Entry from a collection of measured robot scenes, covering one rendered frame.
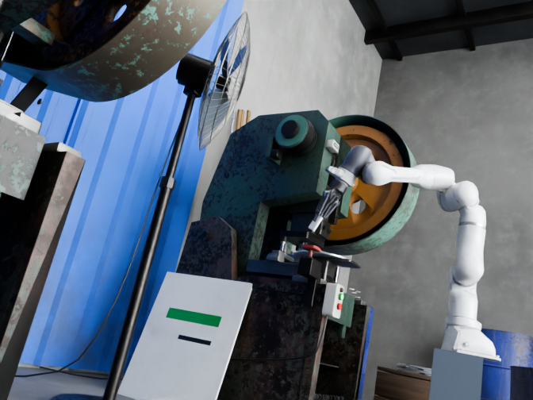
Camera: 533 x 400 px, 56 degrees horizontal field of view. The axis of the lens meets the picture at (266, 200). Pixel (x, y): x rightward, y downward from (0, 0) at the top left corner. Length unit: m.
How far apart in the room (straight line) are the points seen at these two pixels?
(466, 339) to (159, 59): 1.53
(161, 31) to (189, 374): 1.46
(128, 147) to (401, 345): 3.72
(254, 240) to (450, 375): 1.05
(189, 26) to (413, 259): 4.76
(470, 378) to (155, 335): 1.36
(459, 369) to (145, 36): 1.61
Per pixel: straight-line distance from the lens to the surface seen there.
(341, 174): 2.14
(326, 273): 2.40
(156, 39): 1.42
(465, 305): 2.20
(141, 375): 2.45
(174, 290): 2.52
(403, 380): 2.54
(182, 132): 2.00
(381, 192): 2.89
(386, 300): 5.84
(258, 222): 2.51
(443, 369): 2.15
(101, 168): 2.98
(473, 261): 2.17
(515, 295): 5.60
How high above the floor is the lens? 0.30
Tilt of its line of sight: 17 degrees up
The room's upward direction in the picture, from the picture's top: 12 degrees clockwise
